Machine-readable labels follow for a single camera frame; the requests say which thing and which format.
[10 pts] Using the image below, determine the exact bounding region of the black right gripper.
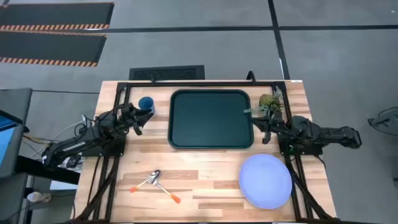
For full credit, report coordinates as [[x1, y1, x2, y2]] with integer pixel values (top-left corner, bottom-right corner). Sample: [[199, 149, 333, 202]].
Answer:
[[250, 116, 295, 146]]

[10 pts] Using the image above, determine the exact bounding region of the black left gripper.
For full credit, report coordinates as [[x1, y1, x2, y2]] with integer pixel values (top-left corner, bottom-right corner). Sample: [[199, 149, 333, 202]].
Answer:
[[120, 103, 155, 136]]

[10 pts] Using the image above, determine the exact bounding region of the blue cup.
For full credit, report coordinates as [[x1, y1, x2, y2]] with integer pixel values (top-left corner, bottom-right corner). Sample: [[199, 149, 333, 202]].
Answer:
[[137, 96, 155, 113]]

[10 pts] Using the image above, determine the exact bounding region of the lavender plate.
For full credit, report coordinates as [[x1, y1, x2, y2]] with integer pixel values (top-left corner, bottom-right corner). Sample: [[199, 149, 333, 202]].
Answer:
[[238, 153, 294, 210]]

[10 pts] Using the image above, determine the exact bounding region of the orange-handled metal spoon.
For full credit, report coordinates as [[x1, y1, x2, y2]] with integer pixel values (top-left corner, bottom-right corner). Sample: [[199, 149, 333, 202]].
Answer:
[[129, 169, 162, 194]]

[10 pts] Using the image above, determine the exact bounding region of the orange-handled metal fork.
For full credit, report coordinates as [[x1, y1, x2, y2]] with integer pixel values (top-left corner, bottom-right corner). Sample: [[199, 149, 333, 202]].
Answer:
[[146, 174, 182, 205]]

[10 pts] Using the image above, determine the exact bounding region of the dark green tray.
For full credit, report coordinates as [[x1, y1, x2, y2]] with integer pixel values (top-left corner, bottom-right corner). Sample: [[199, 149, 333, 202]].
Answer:
[[167, 89, 255, 150]]

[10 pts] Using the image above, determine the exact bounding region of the small green potted plant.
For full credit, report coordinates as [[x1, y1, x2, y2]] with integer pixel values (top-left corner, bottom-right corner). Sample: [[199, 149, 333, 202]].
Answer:
[[257, 92, 284, 118]]

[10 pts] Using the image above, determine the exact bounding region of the black floor vent grille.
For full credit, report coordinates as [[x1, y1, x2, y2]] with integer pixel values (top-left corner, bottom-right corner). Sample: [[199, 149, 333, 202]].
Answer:
[[129, 65, 206, 81]]

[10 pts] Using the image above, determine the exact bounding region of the small black handheld device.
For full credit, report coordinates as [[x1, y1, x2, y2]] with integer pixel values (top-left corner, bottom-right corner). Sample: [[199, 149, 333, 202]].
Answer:
[[63, 156, 82, 169]]

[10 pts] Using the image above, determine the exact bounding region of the white paper sheet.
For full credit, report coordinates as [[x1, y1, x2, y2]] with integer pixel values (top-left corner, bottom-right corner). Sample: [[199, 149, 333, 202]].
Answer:
[[49, 154, 84, 191]]

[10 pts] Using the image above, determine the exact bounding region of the black side desk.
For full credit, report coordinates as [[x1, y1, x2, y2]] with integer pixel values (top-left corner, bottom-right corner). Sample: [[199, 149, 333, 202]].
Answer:
[[0, 155, 81, 224]]

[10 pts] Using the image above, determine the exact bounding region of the black hazard-striped floor mat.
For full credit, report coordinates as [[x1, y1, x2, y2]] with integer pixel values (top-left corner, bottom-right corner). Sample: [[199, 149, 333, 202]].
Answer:
[[0, 30, 108, 68], [0, 2, 115, 31]]

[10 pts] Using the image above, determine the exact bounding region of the grey monitor with blue screen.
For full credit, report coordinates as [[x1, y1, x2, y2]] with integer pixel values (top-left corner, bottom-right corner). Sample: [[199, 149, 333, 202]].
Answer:
[[0, 88, 34, 179]]

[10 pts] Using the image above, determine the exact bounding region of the white plastic bottle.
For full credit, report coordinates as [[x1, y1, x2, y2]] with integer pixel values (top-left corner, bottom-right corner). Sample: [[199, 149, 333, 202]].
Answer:
[[27, 191, 52, 203]]

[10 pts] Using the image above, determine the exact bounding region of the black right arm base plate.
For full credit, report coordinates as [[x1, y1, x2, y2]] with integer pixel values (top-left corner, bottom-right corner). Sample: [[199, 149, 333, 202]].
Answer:
[[277, 133, 324, 156]]

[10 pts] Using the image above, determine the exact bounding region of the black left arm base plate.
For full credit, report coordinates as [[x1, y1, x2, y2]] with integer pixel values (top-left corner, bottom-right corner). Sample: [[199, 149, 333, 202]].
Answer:
[[82, 136, 127, 157]]

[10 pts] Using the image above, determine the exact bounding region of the yellow cable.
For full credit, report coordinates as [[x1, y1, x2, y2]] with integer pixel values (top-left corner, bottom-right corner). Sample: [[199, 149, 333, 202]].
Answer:
[[22, 133, 53, 146]]

